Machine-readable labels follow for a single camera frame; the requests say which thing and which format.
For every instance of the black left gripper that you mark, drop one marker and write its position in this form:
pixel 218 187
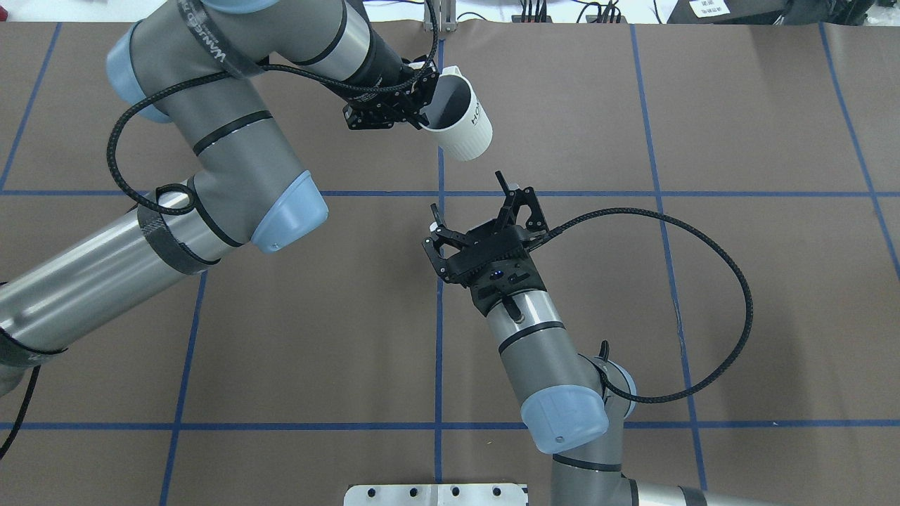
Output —
pixel 384 71

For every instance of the white cup with handle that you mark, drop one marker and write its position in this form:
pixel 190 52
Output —
pixel 456 117

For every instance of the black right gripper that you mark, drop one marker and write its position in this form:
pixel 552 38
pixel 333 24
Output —
pixel 441 256

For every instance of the white camera mast pillar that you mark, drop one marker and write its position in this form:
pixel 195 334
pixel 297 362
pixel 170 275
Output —
pixel 438 494

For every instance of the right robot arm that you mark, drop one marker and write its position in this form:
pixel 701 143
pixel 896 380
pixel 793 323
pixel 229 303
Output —
pixel 573 405

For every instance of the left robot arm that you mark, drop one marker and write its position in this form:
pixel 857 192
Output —
pixel 191 64

